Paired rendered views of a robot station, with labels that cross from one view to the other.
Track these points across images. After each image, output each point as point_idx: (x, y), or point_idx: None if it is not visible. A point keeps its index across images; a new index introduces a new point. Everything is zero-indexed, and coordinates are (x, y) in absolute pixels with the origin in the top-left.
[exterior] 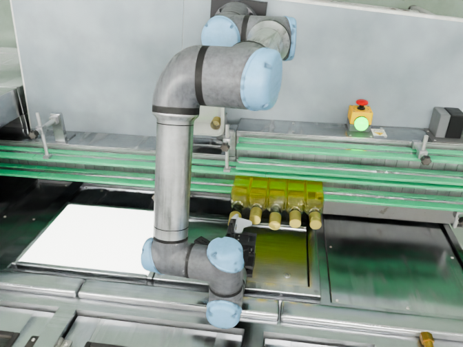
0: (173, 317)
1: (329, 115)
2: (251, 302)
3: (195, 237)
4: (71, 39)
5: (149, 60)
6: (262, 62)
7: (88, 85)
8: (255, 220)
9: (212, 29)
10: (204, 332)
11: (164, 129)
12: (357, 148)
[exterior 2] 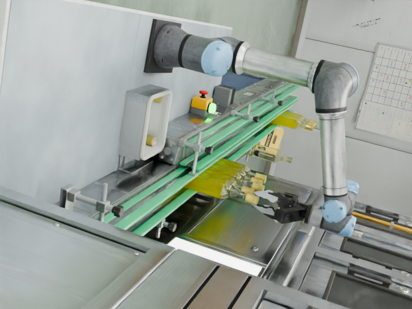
0: (301, 272)
1: (184, 108)
2: (298, 238)
3: (217, 238)
4: (56, 83)
5: (110, 91)
6: (356, 70)
7: (59, 140)
8: (253, 193)
9: (222, 53)
10: (311, 268)
11: (343, 121)
12: (224, 125)
